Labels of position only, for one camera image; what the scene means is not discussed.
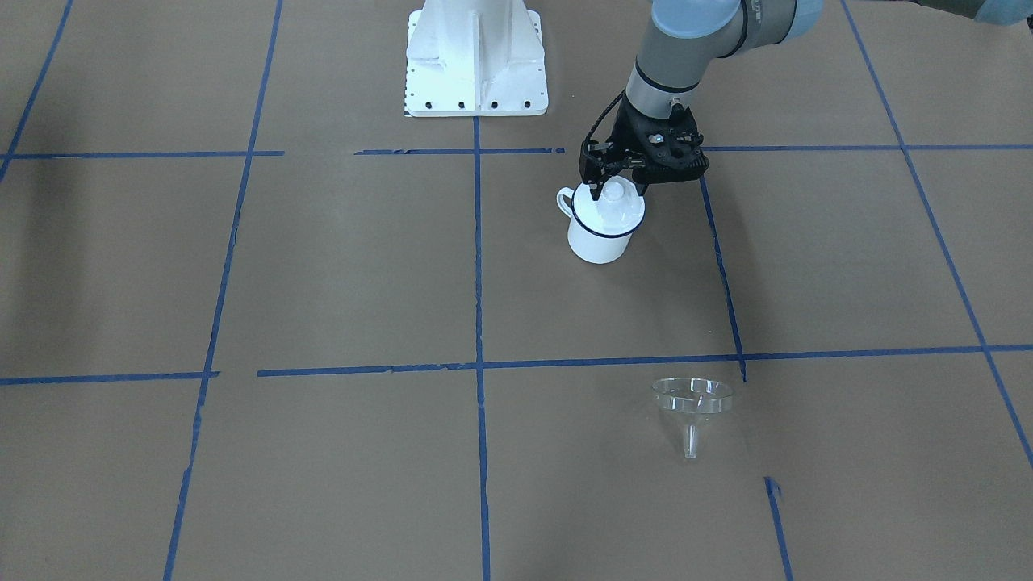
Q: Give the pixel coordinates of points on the clear plastic funnel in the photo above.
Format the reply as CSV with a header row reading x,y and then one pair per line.
x,y
695,399

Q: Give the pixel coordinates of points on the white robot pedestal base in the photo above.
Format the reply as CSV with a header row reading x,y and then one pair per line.
x,y
466,58

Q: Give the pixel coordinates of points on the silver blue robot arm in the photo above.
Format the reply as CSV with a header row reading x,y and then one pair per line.
x,y
683,37

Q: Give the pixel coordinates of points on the white enamel mug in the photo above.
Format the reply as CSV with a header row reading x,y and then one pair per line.
x,y
590,246

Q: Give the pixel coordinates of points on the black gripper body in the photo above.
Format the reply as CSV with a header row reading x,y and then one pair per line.
x,y
625,134

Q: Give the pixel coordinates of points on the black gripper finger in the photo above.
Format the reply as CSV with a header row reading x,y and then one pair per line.
x,y
640,177
596,166

